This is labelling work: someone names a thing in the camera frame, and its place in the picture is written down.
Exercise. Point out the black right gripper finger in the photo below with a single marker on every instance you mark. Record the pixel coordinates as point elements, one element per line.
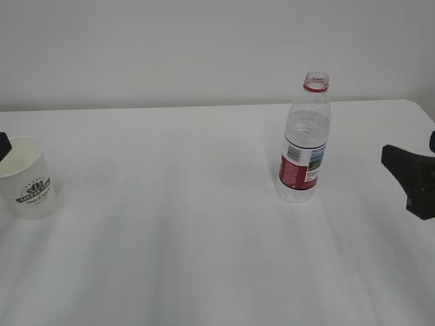
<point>415,174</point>

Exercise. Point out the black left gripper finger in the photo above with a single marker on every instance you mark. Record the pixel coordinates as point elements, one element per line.
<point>5,145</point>

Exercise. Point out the white paper cup green logo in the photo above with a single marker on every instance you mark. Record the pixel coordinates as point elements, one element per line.
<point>25,181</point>

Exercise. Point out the clear water bottle red label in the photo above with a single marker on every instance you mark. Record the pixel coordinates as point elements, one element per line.
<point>306,133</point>

